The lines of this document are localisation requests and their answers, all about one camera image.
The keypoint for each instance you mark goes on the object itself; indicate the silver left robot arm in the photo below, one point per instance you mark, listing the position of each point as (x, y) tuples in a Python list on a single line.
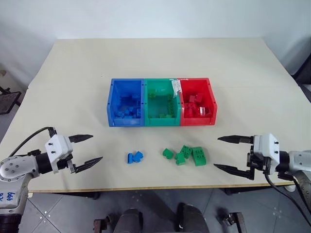
[(17, 167)]

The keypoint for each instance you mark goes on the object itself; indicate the blue plastic storage bin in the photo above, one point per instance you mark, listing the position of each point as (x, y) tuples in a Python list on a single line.
[(125, 87)]

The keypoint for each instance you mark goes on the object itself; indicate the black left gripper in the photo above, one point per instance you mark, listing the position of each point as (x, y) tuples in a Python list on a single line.
[(65, 163)]

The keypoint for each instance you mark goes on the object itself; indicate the small red building block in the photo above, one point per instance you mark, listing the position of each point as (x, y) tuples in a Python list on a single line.
[(199, 97), (192, 99)]

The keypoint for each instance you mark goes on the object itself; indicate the large green building block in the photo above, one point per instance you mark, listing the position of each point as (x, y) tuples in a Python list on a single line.
[(199, 157)]

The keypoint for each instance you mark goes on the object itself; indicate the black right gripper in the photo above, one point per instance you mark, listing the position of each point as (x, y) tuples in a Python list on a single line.
[(258, 162)]

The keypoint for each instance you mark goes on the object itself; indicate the green four-stud building block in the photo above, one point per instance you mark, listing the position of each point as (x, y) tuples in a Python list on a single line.
[(186, 151)]

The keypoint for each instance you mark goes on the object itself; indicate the long green building block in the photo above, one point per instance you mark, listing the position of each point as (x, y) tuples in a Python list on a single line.
[(171, 108)]

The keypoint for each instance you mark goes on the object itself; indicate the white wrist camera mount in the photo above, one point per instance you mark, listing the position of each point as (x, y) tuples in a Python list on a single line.
[(58, 145), (267, 145)]

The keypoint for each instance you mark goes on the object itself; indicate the green plastic storage bin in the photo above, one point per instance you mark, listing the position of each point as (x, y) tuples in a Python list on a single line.
[(158, 104)]

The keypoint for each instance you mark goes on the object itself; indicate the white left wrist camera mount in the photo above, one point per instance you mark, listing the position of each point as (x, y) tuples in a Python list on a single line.
[(58, 145)]

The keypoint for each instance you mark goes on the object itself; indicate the red plastic storage bin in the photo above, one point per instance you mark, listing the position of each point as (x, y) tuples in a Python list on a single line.
[(211, 97)]

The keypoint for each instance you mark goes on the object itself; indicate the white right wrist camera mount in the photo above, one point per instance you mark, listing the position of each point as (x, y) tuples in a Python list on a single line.
[(267, 145)]

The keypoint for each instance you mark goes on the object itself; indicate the clear red building block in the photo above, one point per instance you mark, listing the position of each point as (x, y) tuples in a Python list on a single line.
[(203, 111)]

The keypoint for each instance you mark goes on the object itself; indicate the dark rounded shape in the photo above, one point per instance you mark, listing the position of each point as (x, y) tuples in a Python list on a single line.
[(192, 218), (130, 222)]

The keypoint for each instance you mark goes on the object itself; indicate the white tape strip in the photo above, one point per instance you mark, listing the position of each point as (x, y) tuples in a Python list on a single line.
[(175, 88)]

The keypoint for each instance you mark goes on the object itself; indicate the rusty brown metal foot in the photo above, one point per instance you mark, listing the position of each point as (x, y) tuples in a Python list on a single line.
[(100, 225), (236, 222)]

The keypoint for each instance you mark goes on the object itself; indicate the dark chair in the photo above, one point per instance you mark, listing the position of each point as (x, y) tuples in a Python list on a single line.
[(302, 60)]

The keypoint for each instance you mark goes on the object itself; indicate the small blue building block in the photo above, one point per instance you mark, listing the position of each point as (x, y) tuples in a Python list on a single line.
[(128, 111), (120, 114), (138, 156), (130, 159), (139, 112)]

